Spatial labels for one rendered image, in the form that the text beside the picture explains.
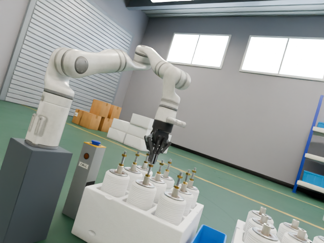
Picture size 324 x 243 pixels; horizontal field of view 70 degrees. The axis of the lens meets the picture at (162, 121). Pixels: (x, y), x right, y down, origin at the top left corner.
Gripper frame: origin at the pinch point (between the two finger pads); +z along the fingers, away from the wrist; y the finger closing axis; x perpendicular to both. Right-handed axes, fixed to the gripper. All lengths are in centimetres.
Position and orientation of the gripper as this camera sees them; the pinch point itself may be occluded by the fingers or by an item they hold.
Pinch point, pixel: (152, 158)
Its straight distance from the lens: 86.9
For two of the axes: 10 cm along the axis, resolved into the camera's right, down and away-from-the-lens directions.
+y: -6.8, -2.2, -7.0
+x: 6.8, 2.0, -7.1
